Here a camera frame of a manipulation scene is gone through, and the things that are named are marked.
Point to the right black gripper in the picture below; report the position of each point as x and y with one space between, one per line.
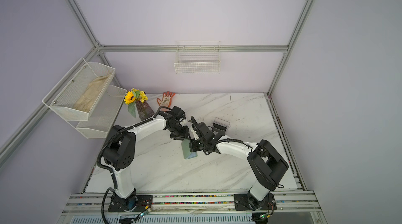
192 149

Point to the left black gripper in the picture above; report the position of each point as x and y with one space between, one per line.
184 135

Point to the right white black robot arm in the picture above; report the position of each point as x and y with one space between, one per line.
266 163

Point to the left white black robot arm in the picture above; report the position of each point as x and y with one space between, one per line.
118 151

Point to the black cards in box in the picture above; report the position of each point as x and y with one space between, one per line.
219 128

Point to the clear acrylic card box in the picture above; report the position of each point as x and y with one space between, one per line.
222 122

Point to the orange white work glove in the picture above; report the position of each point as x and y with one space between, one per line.
166 99

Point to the dark glass vase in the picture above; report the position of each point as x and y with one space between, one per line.
144 110

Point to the yellow sunflower bouquet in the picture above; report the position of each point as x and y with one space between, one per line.
131 97

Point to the lower white mesh shelf basket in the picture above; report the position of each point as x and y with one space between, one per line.
104 114

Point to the white mesh shelf basket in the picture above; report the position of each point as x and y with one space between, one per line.
104 114
64 95

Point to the beige cloth glove in basket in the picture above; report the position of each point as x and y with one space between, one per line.
90 95

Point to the upper white mesh shelf basket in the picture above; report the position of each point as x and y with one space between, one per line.
64 95

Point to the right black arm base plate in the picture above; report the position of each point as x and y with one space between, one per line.
248 202

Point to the white wire wall basket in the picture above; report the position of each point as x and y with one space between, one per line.
194 57

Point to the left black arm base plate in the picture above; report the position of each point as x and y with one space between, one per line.
136 203

